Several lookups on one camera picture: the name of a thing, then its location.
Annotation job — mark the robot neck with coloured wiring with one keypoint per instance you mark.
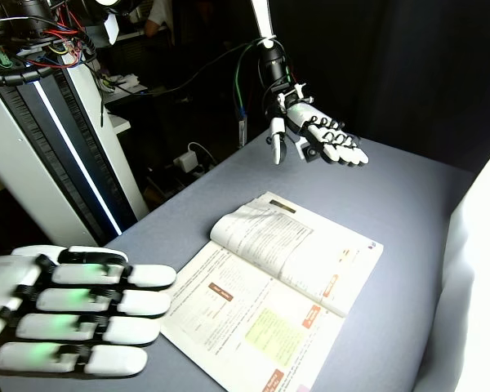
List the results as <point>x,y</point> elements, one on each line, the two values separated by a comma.
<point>28,16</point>

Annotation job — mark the white paper tag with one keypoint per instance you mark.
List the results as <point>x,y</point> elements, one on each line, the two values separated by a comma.
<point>112,28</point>

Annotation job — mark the person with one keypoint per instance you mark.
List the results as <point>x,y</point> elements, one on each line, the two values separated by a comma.
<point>157,18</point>

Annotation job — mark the black curtain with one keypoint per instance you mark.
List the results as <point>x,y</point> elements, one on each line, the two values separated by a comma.
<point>412,61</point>

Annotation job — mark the white power adapter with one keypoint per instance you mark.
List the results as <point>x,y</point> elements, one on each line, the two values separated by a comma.
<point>185,161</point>

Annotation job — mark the white desk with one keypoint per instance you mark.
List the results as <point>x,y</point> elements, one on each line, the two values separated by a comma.
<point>120,122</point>

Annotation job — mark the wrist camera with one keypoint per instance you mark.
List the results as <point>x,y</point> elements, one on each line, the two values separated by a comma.
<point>310,153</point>

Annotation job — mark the open printed textbook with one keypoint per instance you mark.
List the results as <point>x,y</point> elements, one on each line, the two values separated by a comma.
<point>269,286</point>

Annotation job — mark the silver plug with blue band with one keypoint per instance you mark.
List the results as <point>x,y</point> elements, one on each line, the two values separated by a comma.
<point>241,132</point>

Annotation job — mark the grey table cloth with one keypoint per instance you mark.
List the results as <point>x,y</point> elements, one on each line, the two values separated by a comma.
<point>371,196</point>

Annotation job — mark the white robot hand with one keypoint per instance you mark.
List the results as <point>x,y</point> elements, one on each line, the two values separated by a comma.
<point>300,114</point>
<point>73,300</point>

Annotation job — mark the white robot body column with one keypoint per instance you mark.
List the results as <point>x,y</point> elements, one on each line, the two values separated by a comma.
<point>24,163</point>

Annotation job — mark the white backdrop cloth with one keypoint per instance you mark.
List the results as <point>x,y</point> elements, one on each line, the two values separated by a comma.
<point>482,245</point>

